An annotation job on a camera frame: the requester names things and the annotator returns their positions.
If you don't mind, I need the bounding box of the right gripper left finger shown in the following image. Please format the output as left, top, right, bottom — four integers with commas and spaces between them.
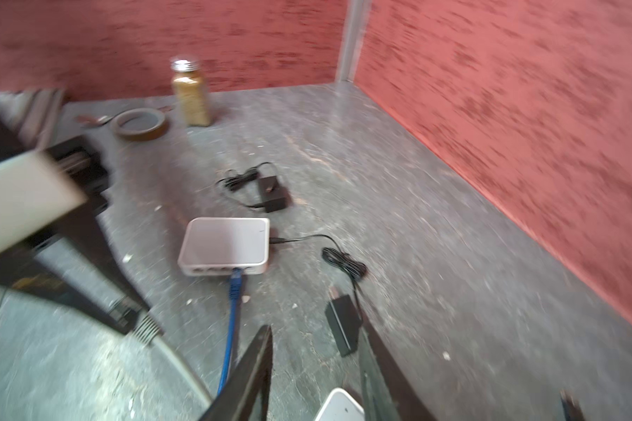
199, 325, 273, 421

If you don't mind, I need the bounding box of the blue ethernet cable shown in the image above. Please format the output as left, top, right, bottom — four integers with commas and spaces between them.
215, 267, 244, 396

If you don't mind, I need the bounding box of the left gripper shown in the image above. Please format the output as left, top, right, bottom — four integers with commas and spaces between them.
0, 118, 150, 335

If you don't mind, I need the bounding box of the white switch near right arm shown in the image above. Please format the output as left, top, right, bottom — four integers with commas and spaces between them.
314, 388, 365, 421

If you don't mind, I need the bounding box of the black power adapter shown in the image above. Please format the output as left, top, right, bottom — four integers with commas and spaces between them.
214, 161, 289, 213
269, 234, 368, 357

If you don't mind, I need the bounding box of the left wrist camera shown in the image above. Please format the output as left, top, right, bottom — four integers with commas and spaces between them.
0, 151, 87, 254

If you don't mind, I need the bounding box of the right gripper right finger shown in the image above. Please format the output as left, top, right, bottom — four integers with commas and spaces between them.
358, 317, 435, 421

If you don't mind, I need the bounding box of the white switch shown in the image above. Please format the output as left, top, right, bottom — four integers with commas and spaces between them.
177, 217, 270, 276

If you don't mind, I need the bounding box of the spice jar with brown contents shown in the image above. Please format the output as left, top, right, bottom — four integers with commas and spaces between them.
170, 56, 213, 127

